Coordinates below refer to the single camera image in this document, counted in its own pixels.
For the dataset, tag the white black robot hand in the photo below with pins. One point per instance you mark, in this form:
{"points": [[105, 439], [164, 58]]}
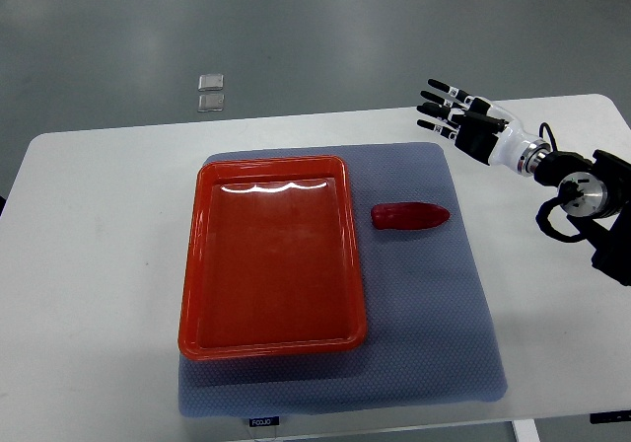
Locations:
{"points": [[486, 132]]}

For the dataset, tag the red pepper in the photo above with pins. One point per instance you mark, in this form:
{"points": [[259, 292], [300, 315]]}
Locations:
{"points": [[408, 216]]}

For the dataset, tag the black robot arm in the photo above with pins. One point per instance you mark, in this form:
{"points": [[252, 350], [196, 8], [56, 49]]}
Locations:
{"points": [[592, 200]]}

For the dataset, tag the red plastic tray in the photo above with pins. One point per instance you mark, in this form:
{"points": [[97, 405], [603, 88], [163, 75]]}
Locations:
{"points": [[273, 262]]}

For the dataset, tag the grey blue mat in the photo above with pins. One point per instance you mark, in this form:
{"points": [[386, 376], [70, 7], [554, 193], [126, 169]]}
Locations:
{"points": [[430, 336]]}

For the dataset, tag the upper floor metal plate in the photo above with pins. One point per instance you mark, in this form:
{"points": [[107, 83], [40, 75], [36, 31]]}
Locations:
{"points": [[210, 82]]}

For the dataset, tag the white table leg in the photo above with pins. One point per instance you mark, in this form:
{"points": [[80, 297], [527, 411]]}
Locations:
{"points": [[525, 430]]}

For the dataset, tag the black table control panel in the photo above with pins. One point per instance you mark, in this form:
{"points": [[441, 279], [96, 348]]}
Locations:
{"points": [[610, 417]]}

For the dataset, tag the black table label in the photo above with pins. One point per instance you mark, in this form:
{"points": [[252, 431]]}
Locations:
{"points": [[266, 421]]}

